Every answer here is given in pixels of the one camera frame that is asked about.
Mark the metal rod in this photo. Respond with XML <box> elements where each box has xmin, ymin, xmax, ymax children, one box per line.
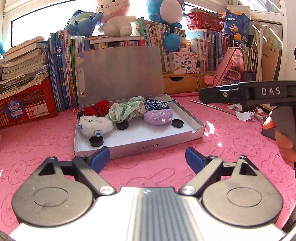
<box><xmin>191</xmin><ymin>100</ymin><xmax>236</xmax><ymax>116</ymax></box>

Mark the pink white bunny plush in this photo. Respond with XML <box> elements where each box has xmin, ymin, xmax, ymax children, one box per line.
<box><xmin>96</xmin><ymin>0</ymin><xmax>137</xmax><ymax>37</ymax></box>

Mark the blue bear plush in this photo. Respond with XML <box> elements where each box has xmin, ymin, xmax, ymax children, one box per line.
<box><xmin>65</xmin><ymin>10</ymin><xmax>104</xmax><ymax>37</ymax></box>

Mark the white colourful card box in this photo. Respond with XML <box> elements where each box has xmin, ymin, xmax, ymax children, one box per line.
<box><xmin>169</xmin><ymin>52</ymin><xmax>197</xmax><ymax>74</ymax></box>

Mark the red knitted item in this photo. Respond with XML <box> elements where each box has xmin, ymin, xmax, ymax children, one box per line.
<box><xmin>83</xmin><ymin>99</ymin><xmax>109</xmax><ymax>117</ymax></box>

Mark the white open cardboard box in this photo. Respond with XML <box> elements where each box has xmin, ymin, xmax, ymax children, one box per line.
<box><xmin>74</xmin><ymin>47</ymin><xmax>205</xmax><ymax>159</ymax></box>

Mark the white plush toy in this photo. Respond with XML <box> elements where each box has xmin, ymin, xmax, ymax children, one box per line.
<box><xmin>78</xmin><ymin>115</ymin><xmax>113</xmax><ymax>138</ymax></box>

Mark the large blue plush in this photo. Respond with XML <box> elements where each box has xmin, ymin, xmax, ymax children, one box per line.
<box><xmin>147</xmin><ymin>0</ymin><xmax>185</xmax><ymax>52</ymax></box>

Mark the black puck left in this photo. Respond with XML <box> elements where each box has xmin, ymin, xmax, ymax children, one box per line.
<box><xmin>89</xmin><ymin>136</ymin><xmax>104</xmax><ymax>147</ymax></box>

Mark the wooden drawer organizer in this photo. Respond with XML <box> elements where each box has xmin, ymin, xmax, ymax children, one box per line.
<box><xmin>163</xmin><ymin>73</ymin><xmax>209</xmax><ymax>94</ymax></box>

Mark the row of upright books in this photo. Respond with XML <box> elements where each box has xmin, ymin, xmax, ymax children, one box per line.
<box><xmin>47</xmin><ymin>17</ymin><xmax>258</xmax><ymax>113</ymax></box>

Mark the green checkered scrunchie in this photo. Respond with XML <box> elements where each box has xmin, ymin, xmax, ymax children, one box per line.
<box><xmin>105</xmin><ymin>96</ymin><xmax>146</xmax><ymax>123</ymax></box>

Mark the pink cartoon bag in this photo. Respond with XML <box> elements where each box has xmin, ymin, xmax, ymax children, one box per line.
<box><xmin>204</xmin><ymin>47</ymin><xmax>245</xmax><ymax>87</ymax></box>

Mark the stack of books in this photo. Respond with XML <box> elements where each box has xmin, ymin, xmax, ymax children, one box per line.
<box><xmin>1</xmin><ymin>36</ymin><xmax>49</xmax><ymax>95</ymax></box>

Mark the red plastic basket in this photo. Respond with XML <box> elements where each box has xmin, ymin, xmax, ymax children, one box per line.
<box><xmin>1</xmin><ymin>77</ymin><xmax>58</xmax><ymax>129</ymax></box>

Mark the blue carton box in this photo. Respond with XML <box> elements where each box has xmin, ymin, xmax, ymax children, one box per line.
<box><xmin>221</xmin><ymin>5</ymin><xmax>251</xmax><ymax>45</ymax></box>

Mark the black puck right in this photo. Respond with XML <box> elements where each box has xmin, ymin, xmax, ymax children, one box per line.
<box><xmin>171</xmin><ymin>119</ymin><xmax>184</xmax><ymax>128</ymax></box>

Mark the black round puck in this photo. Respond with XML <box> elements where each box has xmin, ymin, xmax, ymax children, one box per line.
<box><xmin>116</xmin><ymin>120</ymin><xmax>129</xmax><ymax>130</ymax></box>

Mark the purple plush toy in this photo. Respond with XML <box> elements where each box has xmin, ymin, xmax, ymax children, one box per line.
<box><xmin>144</xmin><ymin>109</ymin><xmax>173</xmax><ymax>126</ymax></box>

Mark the red basket on books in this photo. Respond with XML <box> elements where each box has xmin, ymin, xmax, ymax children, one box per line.
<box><xmin>186</xmin><ymin>11</ymin><xmax>225</xmax><ymax>33</ymax></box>

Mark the blue patterned pouch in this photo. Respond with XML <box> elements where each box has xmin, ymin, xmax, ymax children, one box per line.
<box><xmin>145</xmin><ymin>98</ymin><xmax>176</xmax><ymax>112</ymax></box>

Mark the blue doraemon plush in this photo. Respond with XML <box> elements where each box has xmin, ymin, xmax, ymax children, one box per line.
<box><xmin>0</xmin><ymin>41</ymin><xmax>5</xmax><ymax>57</ymax></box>

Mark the person's right hand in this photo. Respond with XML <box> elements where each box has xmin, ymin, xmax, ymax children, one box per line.
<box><xmin>262</xmin><ymin>116</ymin><xmax>296</xmax><ymax>168</ymax></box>

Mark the black phone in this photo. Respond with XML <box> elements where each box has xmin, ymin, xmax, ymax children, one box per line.
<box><xmin>241</xmin><ymin>71</ymin><xmax>256</xmax><ymax>82</ymax></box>

